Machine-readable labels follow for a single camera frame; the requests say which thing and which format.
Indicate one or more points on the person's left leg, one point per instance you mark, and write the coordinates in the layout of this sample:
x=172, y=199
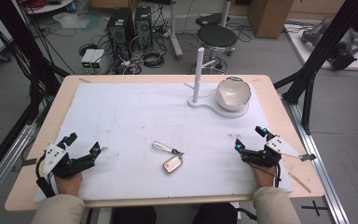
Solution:
x=133, y=215

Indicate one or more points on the black computer tower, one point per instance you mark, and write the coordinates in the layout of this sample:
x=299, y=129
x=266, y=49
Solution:
x=143, y=26
x=119, y=26

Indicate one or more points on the person's left hand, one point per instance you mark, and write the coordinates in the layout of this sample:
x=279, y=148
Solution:
x=70, y=185

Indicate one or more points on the clear plastic bag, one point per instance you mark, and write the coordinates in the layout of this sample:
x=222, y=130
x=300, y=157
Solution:
x=71, y=20

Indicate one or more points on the grey robot parts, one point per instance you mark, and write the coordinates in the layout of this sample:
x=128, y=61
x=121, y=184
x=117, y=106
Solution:
x=345, y=49

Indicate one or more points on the person's leg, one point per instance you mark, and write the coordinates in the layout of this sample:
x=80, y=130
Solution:
x=216, y=214
x=133, y=215

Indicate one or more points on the person's right hand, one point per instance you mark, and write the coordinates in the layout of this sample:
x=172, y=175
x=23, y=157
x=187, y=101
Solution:
x=263, y=176

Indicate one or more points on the thin wooden strip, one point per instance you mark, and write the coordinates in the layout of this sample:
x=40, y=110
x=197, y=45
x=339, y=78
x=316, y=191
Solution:
x=300, y=183

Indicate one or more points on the white foam mat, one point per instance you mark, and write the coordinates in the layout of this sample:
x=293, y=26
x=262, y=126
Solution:
x=143, y=118

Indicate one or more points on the white ceramic bowl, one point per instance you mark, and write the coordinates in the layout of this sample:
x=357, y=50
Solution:
x=233, y=93

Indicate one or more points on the brown cardboard box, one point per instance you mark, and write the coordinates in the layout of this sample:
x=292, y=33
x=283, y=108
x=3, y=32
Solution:
x=270, y=17

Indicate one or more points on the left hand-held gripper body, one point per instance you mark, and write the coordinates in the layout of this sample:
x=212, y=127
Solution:
x=56, y=157

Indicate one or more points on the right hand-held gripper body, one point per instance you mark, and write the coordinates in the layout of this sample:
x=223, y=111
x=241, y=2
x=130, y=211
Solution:
x=275, y=149

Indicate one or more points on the black flat case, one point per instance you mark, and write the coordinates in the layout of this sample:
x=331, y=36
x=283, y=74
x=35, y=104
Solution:
x=209, y=19

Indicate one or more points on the person's right leg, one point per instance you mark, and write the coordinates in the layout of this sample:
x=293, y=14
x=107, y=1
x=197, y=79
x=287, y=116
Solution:
x=216, y=214

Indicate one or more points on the round white table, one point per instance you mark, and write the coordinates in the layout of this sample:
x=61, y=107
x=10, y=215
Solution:
x=49, y=6

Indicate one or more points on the white stand with pole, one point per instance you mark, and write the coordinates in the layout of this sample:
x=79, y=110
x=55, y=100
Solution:
x=198, y=77

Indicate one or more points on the black round stool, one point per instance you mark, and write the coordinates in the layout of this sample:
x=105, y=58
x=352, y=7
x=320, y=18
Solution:
x=217, y=35

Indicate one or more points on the white table leg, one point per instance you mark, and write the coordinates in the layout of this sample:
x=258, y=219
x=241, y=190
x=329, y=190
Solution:
x=225, y=14
x=174, y=34

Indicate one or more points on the black metal frame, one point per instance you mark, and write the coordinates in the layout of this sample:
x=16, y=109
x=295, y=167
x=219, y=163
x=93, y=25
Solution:
x=320, y=49
x=34, y=68

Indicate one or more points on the light wooden table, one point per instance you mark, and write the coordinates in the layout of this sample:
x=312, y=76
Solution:
x=51, y=124

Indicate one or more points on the aluminium rail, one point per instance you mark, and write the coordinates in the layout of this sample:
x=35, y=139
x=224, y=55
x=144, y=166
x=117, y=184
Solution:
x=9, y=161
x=320, y=168

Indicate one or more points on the white power supply box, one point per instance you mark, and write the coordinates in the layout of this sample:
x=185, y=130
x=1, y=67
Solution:
x=87, y=59
x=98, y=59

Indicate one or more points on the silver key with fob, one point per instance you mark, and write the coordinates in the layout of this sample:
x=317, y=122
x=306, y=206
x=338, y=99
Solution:
x=171, y=161

